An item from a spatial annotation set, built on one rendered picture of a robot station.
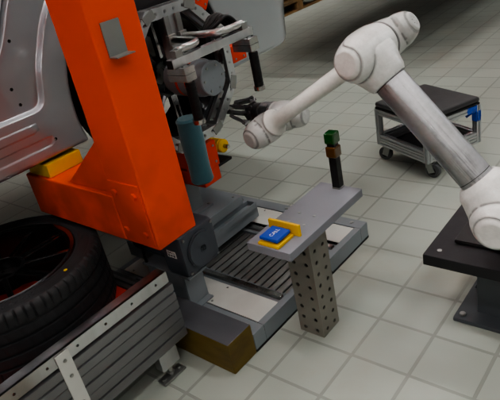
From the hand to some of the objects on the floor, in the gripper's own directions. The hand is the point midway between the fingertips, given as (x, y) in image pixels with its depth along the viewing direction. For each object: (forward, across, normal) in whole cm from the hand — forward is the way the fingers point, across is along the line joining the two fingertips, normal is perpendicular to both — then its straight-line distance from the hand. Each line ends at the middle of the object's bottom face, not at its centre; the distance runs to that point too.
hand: (226, 109), depth 239 cm
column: (-63, -73, -17) cm, 98 cm away
